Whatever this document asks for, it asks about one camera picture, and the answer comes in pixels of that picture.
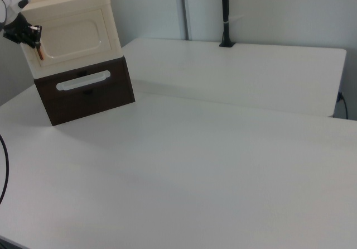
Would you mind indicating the dark brown drawer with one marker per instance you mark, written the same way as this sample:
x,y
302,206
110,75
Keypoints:
x,y
92,98

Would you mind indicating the grey metal wall post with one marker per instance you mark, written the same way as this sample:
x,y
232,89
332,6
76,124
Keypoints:
x,y
184,11

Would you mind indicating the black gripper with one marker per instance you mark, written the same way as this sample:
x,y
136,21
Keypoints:
x,y
17,30

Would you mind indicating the black camera stand pole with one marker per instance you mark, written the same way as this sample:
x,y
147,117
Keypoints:
x,y
226,17

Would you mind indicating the cream plastic cabinet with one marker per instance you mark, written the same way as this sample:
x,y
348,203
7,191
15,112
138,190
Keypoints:
x,y
111,31

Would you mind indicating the cream cabinet door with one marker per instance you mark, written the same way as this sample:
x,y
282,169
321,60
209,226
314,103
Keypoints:
x,y
72,38

